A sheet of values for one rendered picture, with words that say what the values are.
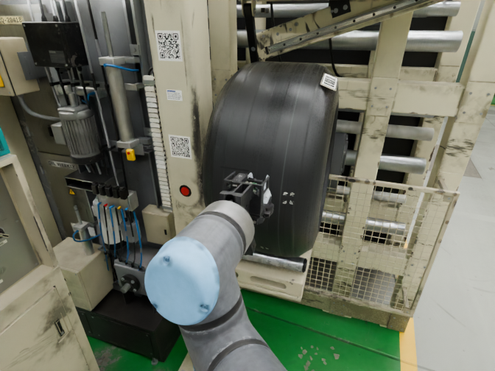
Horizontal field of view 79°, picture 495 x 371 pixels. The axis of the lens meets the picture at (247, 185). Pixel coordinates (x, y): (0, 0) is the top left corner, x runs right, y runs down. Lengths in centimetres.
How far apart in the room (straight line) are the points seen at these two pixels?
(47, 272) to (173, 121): 60
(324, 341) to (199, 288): 163
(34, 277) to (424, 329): 195
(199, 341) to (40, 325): 82
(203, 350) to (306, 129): 48
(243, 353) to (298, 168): 42
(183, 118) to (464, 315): 203
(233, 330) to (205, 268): 10
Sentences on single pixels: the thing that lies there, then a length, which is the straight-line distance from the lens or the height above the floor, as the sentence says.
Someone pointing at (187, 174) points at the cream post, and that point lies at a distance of 101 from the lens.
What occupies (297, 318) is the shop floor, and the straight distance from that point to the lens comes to 201.
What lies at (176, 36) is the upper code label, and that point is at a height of 153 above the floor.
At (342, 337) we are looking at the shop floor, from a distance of 199.
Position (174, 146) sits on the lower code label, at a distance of 99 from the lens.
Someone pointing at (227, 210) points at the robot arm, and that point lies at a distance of 44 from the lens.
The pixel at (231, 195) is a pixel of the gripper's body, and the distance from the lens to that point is 48.
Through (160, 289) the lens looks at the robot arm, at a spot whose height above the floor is 130.
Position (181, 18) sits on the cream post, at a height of 158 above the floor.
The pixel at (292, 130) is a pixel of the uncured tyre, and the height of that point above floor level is 136.
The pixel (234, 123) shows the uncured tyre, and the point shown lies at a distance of 72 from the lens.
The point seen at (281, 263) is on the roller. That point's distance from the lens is 98.
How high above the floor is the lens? 156
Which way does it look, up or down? 28 degrees down
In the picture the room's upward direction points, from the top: straight up
